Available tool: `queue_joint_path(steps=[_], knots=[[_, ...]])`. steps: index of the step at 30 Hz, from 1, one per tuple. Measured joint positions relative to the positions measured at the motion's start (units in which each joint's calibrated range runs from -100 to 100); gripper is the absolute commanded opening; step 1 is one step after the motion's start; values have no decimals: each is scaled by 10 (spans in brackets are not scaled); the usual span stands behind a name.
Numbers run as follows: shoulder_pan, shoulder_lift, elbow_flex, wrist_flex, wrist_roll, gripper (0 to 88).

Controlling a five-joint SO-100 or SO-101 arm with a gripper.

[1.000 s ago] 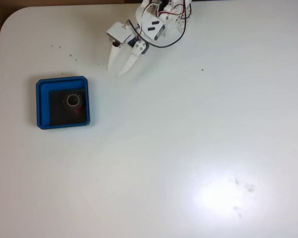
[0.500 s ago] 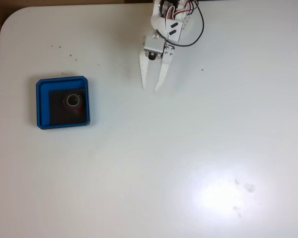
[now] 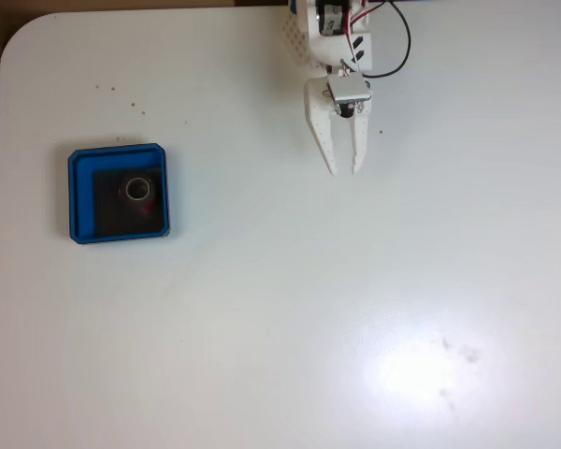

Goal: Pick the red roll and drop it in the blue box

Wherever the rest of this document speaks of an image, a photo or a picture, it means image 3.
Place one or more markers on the red tape roll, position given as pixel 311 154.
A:
pixel 147 206

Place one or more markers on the blue square box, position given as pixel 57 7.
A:
pixel 81 196

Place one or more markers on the silver gripper camera box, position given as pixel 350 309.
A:
pixel 348 89

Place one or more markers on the white perforated base plate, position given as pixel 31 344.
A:
pixel 292 37

